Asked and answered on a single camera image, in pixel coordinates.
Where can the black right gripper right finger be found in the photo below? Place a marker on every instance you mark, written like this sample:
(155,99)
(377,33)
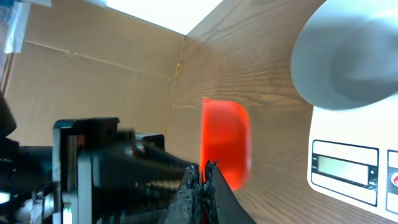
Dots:
(220,206)

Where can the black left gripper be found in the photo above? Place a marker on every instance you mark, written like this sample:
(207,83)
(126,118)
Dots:
(103,174)

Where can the white bowl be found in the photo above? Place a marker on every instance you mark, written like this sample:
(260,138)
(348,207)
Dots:
(346,54)

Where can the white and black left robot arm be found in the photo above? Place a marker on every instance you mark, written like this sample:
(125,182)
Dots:
(26,176)

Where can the cardboard side panel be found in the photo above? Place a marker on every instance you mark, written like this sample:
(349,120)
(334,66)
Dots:
(79,60)

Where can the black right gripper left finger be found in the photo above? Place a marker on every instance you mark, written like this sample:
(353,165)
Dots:
(187,205)

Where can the white digital kitchen scale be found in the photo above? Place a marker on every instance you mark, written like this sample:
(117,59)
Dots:
(352,156)

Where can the red plastic scoop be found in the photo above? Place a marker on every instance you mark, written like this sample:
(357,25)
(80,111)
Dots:
(227,140)

